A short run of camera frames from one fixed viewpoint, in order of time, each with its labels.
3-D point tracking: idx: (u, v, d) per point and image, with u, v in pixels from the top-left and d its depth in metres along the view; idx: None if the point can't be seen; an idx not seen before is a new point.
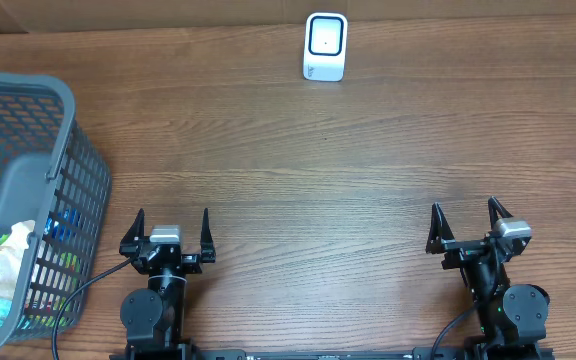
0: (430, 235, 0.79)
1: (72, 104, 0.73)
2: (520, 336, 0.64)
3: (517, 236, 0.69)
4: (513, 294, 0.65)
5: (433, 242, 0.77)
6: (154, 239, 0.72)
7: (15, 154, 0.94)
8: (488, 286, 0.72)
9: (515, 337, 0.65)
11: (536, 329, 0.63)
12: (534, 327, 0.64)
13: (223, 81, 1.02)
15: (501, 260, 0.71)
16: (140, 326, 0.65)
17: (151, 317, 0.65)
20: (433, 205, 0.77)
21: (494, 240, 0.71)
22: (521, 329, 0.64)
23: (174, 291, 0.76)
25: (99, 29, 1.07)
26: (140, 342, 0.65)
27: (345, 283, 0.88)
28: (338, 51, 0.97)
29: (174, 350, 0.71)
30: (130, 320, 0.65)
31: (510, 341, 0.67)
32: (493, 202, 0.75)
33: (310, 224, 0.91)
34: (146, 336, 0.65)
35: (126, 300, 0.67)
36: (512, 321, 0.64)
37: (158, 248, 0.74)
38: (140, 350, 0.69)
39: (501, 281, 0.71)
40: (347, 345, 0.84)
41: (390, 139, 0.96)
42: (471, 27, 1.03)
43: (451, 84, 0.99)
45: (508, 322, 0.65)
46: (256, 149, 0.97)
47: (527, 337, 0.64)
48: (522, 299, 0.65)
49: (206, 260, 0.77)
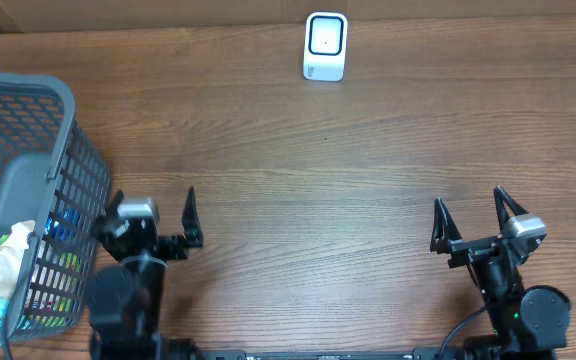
0: (435, 233, 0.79)
1: (72, 105, 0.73)
2: (539, 345, 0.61)
3: (532, 235, 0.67)
4: (531, 299, 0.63)
5: (440, 241, 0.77)
6: (123, 210, 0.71)
7: (15, 154, 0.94)
8: (500, 287, 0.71)
9: (533, 344, 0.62)
11: (556, 336, 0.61)
12: (554, 334, 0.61)
13: (223, 81, 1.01)
15: (515, 262, 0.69)
16: (104, 306, 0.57)
17: (121, 297, 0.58)
20: (437, 200, 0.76)
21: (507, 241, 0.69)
22: (539, 337, 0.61)
23: (150, 272, 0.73)
25: (99, 29, 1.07)
26: (107, 326, 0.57)
27: (345, 283, 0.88)
28: (338, 51, 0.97)
29: (148, 341, 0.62)
30: (95, 299, 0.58)
31: (526, 349, 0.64)
32: (501, 193, 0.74)
33: (310, 224, 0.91)
34: (113, 319, 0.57)
35: (91, 279, 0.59)
36: (531, 330, 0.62)
37: (127, 222, 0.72)
38: (111, 341, 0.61)
39: (515, 281, 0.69)
40: (347, 345, 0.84)
41: (390, 139, 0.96)
42: (471, 26, 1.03)
43: (451, 84, 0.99)
45: (525, 328, 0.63)
46: (256, 149, 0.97)
47: (546, 345, 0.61)
48: (540, 303, 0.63)
49: (189, 245, 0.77)
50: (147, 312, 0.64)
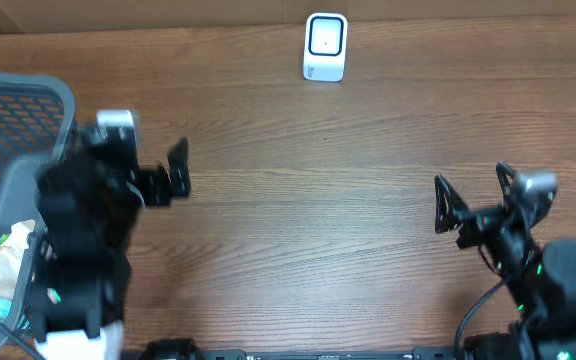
0: (438, 212, 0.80)
1: (72, 106, 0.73)
2: (568, 297, 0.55)
3: (541, 188, 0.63)
4: (557, 248, 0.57)
5: (444, 217, 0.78)
6: (102, 120, 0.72)
7: (15, 154, 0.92)
8: (517, 249, 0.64)
9: (562, 299, 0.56)
11: None
12: None
13: (223, 82, 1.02)
15: (529, 218, 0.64)
16: (58, 185, 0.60)
17: (76, 178, 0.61)
20: (436, 177, 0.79)
21: (517, 195, 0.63)
22: (568, 289, 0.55)
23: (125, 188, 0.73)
25: (99, 29, 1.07)
26: (57, 210, 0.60)
27: (345, 283, 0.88)
28: (338, 51, 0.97)
29: (104, 252, 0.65)
30: (48, 180, 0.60)
31: (554, 310, 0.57)
32: (501, 167, 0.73)
33: (310, 224, 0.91)
34: (64, 199, 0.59)
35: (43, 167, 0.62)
36: (557, 279, 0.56)
37: (104, 134, 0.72)
38: (65, 244, 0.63)
39: (531, 245, 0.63)
40: (347, 345, 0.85)
41: (390, 139, 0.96)
42: (471, 27, 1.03)
43: (451, 84, 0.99)
45: (551, 281, 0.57)
46: (256, 149, 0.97)
47: (575, 297, 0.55)
48: (569, 253, 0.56)
49: (171, 183, 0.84)
50: (110, 223, 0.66)
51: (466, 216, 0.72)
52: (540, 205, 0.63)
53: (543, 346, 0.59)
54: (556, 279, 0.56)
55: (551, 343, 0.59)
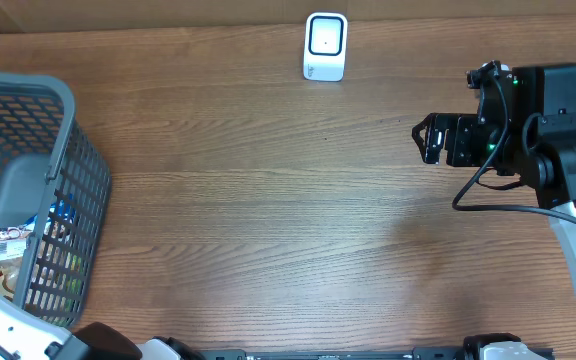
0: (419, 140, 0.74)
1: (72, 106, 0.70)
2: (564, 121, 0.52)
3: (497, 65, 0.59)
4: (561, 76, 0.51)
5: (436, 147, 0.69)
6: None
7: (15, 154, 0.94)
8: (495, 128, 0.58)
9: (565, 124, 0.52)
11: (574, 91, 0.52)
12: (569, 82, 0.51)
13: (223, 81, 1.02)
15: (484, 95, 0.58)
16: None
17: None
20: (412, 131, 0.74)
21: (476, 72, 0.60)
22: (569, 111, 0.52)
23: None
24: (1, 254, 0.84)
25: (99, 30, 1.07)
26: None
27: (345, 283, 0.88)
28: (338, 51, 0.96)
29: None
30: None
31: (559, 131, 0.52)
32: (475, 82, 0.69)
33: (310, 224, 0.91)
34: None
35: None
36: (564, 104, 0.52)
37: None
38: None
39: (494, 118, 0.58)
40: (347, 345, 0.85)
41: (390, 139, 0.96)
42: (470, 26, 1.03)
43: (450, 84, 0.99)
45: (558, 104, 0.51)
46: (256, 149, 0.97)
47: (568, 124, 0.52)
48: (563, 80, 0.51)
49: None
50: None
51: (443, 127, 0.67)
52: (504, 74, 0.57)
53: (563, 154, 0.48)
54: (533, 75, 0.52)
55: (568, 150, 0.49)
